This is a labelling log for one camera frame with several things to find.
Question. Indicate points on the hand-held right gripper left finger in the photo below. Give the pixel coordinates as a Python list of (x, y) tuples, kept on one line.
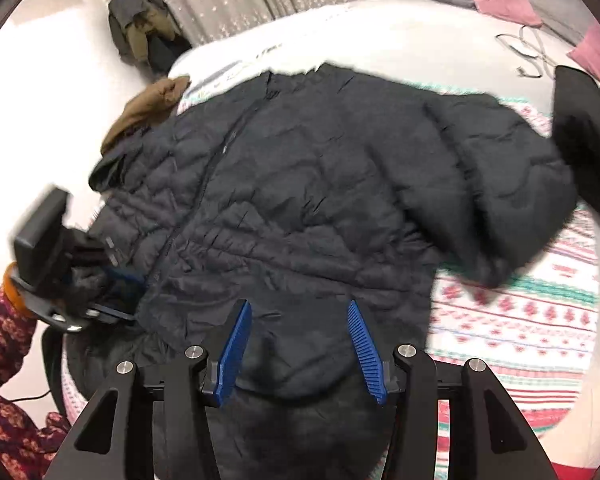
[(232, 350)]

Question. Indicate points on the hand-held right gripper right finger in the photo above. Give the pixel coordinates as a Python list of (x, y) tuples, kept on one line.
[(365, 355)]

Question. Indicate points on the dark navy puffer jacket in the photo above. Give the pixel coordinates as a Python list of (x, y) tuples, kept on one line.
[(305, 185)]

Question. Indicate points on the red green patterned blanket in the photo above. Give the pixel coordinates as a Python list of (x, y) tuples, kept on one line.
[(520, 320)]

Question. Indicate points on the red cloth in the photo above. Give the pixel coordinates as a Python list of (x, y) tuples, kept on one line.
[(577, 472)]

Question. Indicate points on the black garment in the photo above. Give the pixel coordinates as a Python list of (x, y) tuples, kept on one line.
[(585, 130)]

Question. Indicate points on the pile of dark clothes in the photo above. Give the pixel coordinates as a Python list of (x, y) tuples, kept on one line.
[(142, 25)]

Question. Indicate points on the person's left forearm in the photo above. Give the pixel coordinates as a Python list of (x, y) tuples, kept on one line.
[(2, 340)]

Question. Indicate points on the red patterned sweater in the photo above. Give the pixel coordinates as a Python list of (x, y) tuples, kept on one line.
[(10, 435)]

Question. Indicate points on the bed with pale sheet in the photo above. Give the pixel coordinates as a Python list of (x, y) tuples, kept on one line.
[(430, 40)]

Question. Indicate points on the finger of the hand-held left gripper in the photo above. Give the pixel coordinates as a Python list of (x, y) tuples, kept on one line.
[(111, 316), (125, 279)]

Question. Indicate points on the brown garment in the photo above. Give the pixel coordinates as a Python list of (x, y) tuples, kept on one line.
[(140, 110)]

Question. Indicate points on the orange wristband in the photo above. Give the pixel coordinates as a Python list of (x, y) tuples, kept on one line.
[(11, 280)]

